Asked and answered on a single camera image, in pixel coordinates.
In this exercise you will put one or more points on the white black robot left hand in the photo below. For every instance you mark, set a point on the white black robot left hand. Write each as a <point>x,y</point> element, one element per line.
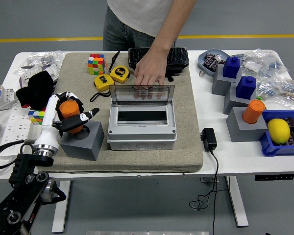
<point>47,129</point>

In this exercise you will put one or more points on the clear bag mixed resistors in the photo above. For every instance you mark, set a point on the clear bag mixed resistors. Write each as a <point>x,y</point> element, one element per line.
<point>284,90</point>

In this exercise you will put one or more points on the clear bag white parts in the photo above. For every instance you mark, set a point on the clear bag white parts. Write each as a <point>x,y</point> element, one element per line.
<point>251,64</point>

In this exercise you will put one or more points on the white table leg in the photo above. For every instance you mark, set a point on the white table leg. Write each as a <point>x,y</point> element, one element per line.
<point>237,203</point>
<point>61,208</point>

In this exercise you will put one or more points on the colourful puzzle cube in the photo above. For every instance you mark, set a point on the colourful puzzle cube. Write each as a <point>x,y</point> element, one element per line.
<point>36,118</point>
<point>96,64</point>

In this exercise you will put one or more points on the clear bags small parts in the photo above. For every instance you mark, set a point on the clear bags small parts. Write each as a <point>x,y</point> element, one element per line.
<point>46,57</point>

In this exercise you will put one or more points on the white circuit breaker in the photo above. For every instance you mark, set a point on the white circuit breaker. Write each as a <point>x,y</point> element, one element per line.
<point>0,94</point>

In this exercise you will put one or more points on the clear bag blue resistors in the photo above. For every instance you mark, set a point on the clear bag blue resistors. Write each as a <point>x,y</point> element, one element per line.
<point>274,64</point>

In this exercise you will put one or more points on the orange cylinder battery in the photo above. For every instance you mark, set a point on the orange cylinder battery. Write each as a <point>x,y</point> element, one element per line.
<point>68,110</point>
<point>253,111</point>

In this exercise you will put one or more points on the dark wrapped candy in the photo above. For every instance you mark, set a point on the dark wrapped candy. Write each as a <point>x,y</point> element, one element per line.
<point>212,55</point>
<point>210,64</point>

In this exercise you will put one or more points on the white power strip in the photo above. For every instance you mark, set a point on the white power strip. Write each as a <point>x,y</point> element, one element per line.
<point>17,127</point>

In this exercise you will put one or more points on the person's left hand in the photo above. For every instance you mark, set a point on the person's left hand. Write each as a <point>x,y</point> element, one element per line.
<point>150,68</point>

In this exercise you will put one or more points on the small green part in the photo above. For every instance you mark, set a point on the small green part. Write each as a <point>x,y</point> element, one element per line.
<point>259,98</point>

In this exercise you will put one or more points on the yellow lemon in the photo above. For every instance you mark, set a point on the yellow lemon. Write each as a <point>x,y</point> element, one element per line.
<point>278,131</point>

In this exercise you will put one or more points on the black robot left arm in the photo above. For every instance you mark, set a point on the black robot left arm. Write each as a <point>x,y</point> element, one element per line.
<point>27,166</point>

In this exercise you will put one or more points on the white switch panel package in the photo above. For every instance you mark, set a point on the white switch panel package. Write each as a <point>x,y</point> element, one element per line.
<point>52,72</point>

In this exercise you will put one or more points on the metal table bracket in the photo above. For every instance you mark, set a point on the metal table bracket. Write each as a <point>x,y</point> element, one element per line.
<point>207,180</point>

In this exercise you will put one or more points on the blue plastic bin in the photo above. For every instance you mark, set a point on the blue plastic bin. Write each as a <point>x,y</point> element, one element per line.
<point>269,147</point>

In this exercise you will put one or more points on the person's left forearm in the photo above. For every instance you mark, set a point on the person's left forearm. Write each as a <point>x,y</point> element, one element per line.
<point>171,29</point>

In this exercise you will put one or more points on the blue-grey oval dish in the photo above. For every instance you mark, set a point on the blue-grey oval dish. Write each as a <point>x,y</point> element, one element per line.
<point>202,58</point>

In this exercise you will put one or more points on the blue plastic block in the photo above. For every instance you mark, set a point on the blue plastic block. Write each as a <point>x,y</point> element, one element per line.
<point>231,67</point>
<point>246,88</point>

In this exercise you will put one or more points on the black tweezers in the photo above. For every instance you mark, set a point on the black tweezers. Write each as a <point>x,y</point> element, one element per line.
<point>115,60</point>

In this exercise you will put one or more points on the black rectangular case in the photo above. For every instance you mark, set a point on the black rectangular case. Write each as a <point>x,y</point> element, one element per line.
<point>178,58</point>

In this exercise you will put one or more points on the yellow tape measure 5m print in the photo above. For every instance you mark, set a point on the yellow tape measure 5m print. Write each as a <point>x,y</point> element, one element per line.
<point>120,73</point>

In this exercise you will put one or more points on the black table control panel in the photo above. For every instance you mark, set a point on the black table control panel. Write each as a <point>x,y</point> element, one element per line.
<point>274,177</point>

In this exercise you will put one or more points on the grey block with round hole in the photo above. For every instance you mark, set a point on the grey block with round hole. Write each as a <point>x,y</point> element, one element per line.
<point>80,149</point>

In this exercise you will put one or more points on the person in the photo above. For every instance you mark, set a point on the person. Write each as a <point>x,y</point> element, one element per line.
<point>137,14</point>

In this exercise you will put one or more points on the grey-brown fabric mat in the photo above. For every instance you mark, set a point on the grey-brown fabric mat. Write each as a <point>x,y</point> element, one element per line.
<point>161,156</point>

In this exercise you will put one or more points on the black power adapter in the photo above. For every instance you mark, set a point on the black power adapter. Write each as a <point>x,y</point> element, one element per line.
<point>209,139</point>

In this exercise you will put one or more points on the black cloth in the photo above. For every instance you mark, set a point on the black cloth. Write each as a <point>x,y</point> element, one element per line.
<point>39,90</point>

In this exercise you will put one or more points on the grey junction box clear lid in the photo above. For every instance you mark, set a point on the grey junction box clear lid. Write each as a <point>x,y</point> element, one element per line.
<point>142,137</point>

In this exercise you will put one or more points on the grey holder block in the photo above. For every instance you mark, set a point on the grey holder block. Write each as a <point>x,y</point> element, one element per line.
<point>245,133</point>
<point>220,85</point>
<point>231,104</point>

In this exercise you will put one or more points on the small metal clip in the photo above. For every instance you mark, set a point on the small metal clip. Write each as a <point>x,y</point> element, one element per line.
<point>202,73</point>

